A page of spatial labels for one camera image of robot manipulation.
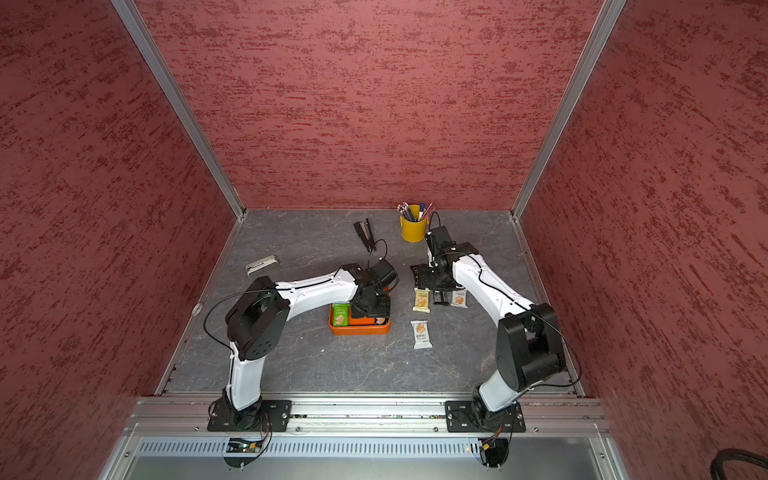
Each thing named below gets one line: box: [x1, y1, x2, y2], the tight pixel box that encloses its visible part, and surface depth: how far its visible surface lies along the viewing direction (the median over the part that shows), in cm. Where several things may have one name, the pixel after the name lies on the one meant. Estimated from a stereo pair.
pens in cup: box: [397, 202, 436, 222], surface depth 107 cm
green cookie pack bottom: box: [332, 303, 350, 327], surface depth 90 cm
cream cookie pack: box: [412, 287, 431, 313], surface depth 96 cm
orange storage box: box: [328, 303, 391, 336], surface depth 89 cm
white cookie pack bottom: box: [410, 320, 433, 349], surface depth 89 cm
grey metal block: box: [245, 255, 279, 277], surface depth 102 cm
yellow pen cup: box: [400, 205, 429, 243], surface depth 111 cm
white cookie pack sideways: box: [450, 289, 468, 309], surface depth 97 cm
